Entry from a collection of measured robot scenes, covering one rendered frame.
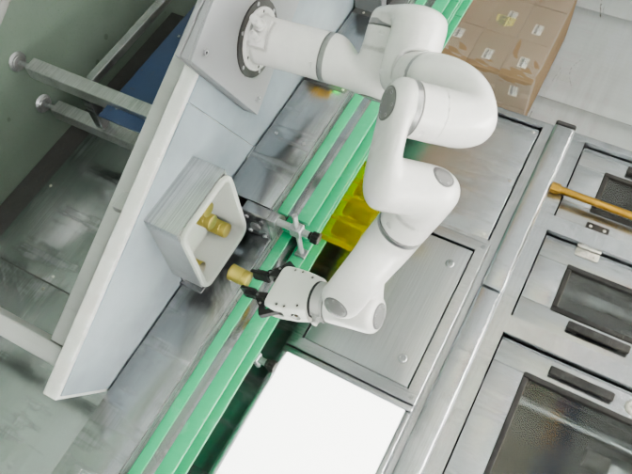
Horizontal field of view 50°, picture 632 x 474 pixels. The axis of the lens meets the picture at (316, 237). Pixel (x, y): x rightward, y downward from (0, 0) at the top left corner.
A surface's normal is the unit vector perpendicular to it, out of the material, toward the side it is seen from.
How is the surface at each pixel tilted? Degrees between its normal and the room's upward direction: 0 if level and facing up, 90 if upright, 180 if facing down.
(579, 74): 90
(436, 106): 54
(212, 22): 4
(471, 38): 82
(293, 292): 108
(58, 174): 90
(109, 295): 0
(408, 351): 90
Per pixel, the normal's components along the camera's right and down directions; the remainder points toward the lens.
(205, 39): 0.90, 0.32
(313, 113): -0.07, -0.51
